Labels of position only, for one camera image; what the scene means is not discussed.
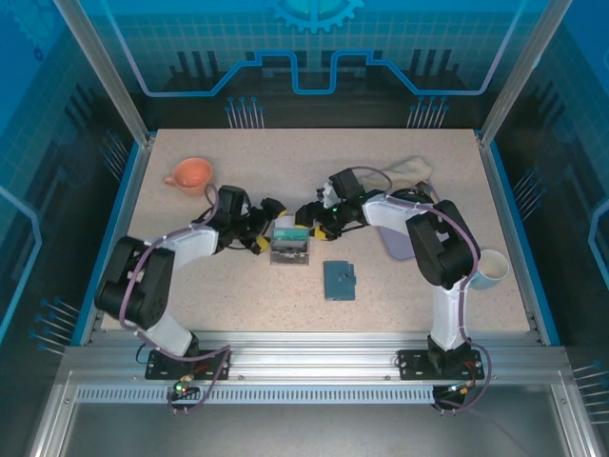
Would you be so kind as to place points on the aluminium frame post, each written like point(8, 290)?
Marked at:
point(107, 71)
point(522, 71)

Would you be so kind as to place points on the light blue mug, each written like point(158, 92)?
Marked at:
point(492, 269)

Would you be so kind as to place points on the aluminium frame rail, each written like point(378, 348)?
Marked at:
point(309, 352)

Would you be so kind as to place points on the beige folded cloth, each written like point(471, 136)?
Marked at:
point(404, 171)

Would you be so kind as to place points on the grey metal base panel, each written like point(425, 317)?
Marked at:
point(309, 433)

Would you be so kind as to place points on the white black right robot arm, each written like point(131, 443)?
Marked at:
point(385, 214)

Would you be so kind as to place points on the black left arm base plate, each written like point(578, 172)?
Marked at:
point(162, 366)

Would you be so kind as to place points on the black VIP card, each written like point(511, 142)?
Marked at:
point(290, 250)

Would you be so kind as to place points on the aluminium table edge rail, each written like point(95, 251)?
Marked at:
point(503, 214)
point(129, 214)

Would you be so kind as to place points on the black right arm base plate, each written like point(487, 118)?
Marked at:
point(414, 365)

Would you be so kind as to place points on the green card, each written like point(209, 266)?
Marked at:
point(290, 234)

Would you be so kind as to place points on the clear acrylic card box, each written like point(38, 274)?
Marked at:
point(290, 257)

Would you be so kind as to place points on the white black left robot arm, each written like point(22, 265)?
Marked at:
point(190, 243)

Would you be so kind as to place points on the orange cup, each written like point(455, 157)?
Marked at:
point(190, 176)

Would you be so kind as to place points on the small LED circuit board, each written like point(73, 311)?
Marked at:
point(459, 389)
point(181, 388)

